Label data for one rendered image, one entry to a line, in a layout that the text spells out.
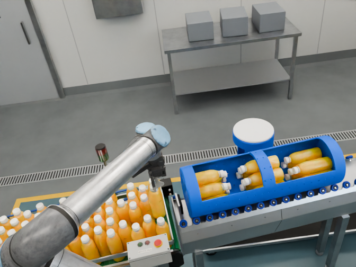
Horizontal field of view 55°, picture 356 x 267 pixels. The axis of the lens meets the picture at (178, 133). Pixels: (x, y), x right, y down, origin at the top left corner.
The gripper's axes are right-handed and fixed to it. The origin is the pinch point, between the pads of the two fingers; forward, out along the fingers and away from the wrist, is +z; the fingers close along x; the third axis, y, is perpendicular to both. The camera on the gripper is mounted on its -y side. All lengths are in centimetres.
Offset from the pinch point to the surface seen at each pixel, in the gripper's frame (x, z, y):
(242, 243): 31, 113, 59
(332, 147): 5, 5, 100
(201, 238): -4.8, 43.7, 20.7
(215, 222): -2.3, 35.4, 29.9
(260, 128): 57, 24, 80
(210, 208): -5.1, 19.5, 26.7
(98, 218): 2.9, 16.9, -31.5
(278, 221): -5, 45, 67
